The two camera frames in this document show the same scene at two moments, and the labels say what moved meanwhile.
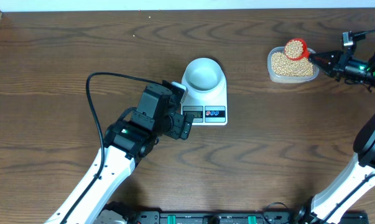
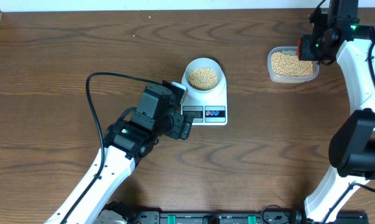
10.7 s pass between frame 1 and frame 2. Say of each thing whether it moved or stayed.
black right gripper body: moved
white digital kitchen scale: stayed
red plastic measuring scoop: moved
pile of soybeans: stayed
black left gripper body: stayed
